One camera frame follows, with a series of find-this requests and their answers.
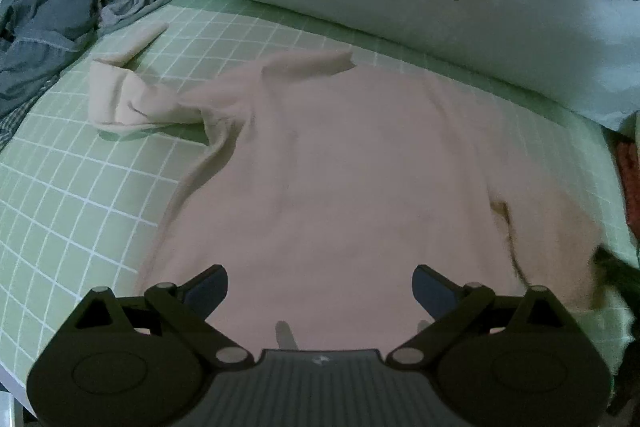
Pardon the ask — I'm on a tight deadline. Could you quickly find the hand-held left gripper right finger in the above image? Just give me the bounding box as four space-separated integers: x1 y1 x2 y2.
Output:
389 264 568 366

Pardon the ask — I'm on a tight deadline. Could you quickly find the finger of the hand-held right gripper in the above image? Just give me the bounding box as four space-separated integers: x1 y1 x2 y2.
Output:
591 246 640 310

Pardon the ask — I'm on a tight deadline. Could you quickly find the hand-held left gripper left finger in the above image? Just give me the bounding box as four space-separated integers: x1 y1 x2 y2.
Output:
74 264 252 366

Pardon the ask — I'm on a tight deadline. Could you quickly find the pink sweater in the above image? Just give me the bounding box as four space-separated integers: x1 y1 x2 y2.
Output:
87 22 632 354

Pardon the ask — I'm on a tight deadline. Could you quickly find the red cloth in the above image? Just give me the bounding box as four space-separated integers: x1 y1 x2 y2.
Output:
614 112 640 240

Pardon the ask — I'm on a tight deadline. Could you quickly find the carrot print duvet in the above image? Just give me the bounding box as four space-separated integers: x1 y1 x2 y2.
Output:
30 0 640 132

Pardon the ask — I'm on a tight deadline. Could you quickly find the grey blue garment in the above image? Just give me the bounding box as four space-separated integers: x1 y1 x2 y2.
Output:
0 0 103 120

